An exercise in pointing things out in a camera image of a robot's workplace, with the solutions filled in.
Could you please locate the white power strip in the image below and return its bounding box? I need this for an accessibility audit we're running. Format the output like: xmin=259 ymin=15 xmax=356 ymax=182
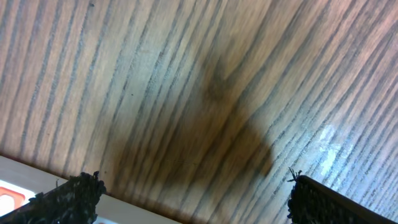
xmin=1 ymin=156 xmax=174 ymax=224

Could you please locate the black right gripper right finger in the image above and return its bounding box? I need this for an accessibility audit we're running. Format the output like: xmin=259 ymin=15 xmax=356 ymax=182
xmin=287 ymin=169 xmax=397 ymax=224

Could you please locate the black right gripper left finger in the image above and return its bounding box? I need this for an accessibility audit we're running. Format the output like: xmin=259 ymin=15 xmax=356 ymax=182
xmin=1 ymin=171 xmax=106 ymax=224

